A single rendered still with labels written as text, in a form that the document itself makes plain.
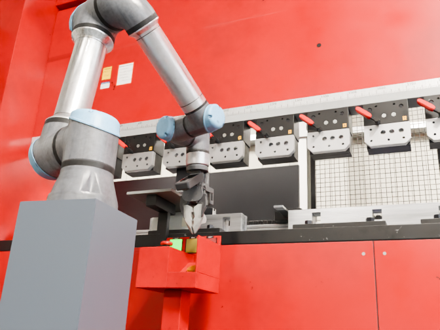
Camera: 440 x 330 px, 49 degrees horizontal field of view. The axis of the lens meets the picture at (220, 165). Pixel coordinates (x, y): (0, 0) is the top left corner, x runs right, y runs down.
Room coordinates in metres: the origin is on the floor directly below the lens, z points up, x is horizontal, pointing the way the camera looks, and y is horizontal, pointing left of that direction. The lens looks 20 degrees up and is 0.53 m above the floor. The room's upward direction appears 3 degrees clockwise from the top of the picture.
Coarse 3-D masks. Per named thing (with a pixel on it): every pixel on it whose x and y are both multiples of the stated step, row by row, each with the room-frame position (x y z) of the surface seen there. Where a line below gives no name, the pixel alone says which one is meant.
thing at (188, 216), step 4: (184, 208) 1.45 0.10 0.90; (188, 208) 1.44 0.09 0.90; (192, 208) 1.45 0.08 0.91; (184, 212) 1.45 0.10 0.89; (188, 212) 1.44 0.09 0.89; (192, 212) 1.45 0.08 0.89; (184, 216) 1.45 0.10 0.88; (188, 216) 1.44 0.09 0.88; (192, 216) 1.47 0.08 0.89; (188, 220) 1.44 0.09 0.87; (192, 220) 1.45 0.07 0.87; (188, 224) 1.44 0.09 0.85; (192, 224) 1.45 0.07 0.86; (188, 228) 1.45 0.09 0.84; (192, 232) 1.45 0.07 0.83
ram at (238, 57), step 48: (192, 0) 1.82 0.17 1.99; (240, 0) 1.72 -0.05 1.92; (288, 0) 1.64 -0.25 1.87; (336, 0) 1.56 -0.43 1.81; (384, 0) 1.48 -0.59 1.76; (432, 0) 1.42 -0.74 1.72; (192, 48) 1.81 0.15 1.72; (240, 48) 1.72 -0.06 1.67; (288, 48) 1.63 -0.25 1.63; (336, 48) 1.56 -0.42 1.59; (384, 48) 1.49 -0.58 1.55; (432, 48) 1.42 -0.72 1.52; (48, 96) 2.13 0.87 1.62; (96, 96) 2.01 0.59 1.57; (144, 96) 1.90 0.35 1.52; (240, 96) 1.72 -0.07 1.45; (288, 96) 1.63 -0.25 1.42; (384, 96) 1.49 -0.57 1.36
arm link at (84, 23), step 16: (80, 16) 1.09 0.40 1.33; (96, 16) 1.07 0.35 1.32; (80, 32) 1.09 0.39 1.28; (96, 32) 1.09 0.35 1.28; (112, 32) 1.12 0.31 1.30; (80, 48) 1.09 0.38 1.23; (96, 48) 1.10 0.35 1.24; (112, 48) 1.16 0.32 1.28; (80, 64) 1.09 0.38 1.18; (96, 64) 1.11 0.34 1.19; (64, 80) 1.10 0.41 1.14; (80, 80) 1.08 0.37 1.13; (96, 80) 1.12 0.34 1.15; (64, 96) 1.08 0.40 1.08; (80, 96) 1.09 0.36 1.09; (64, 112) 1.08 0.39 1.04; (48, 128) 1.06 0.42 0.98; (32, 144) 1.10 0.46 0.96; (48, 144) 1.04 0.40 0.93; (32, 160) 1.10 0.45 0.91; (48, 160) 1.06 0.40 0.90; (48, 176) 1.11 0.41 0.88
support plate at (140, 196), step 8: (128, 192) 1.62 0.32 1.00; (136, 192) 1.61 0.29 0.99; (144, 192) 1.60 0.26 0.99; (152, 192) 1.59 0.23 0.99; (160, 192) 1.58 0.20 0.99; (168, 192) 1.58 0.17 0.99; (176, 192) 1.59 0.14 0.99; (144, 200) 1.70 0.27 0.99; (168, 200) 1.68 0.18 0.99; (176, 200) 1.67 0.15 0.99; (176, 208) 1.78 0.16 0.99
